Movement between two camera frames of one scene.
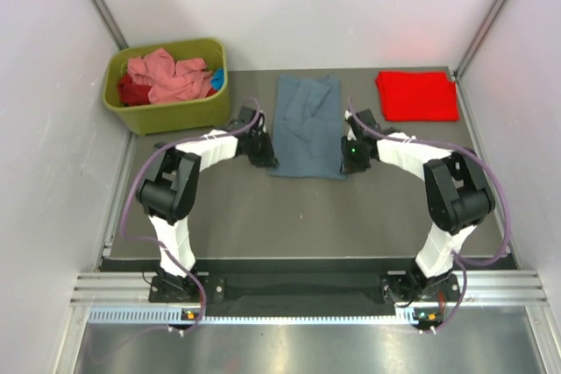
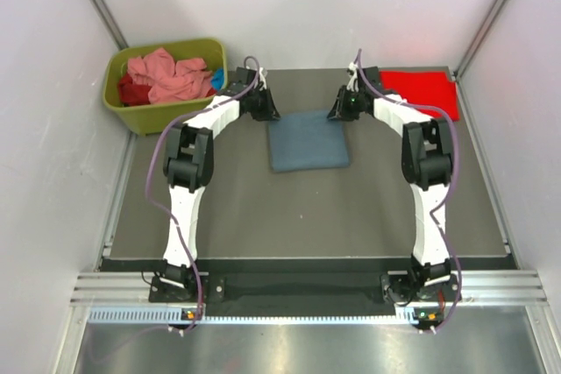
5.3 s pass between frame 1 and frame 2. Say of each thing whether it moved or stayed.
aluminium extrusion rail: stayed
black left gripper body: moved
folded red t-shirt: stayed
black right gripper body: moved
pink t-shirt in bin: stayed
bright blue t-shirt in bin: stayed
